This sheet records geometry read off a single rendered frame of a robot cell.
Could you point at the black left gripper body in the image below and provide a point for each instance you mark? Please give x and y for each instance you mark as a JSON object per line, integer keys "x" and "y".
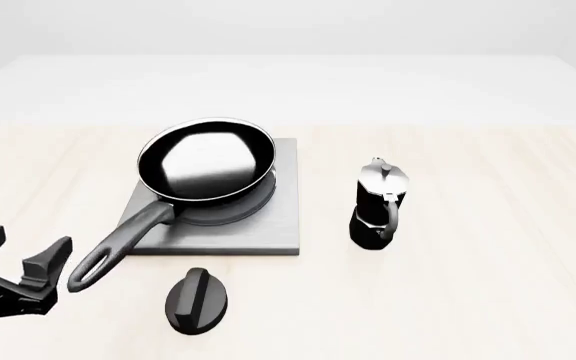
{"x": 3, "y": 300}

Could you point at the round black stove knob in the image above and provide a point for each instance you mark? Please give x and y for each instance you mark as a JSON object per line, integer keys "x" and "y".
{"x": 195, "y": 300}

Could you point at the black frying pan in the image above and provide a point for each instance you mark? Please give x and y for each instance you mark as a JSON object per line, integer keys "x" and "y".
{"x": 208, "y": 165}

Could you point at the flat grey stove plate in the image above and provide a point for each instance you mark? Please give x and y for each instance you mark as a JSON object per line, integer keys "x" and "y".
{"x": 268, "y": 225}

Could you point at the black and silver moka pot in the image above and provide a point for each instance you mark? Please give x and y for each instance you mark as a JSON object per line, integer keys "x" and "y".
{"x": 375, "y": 213}

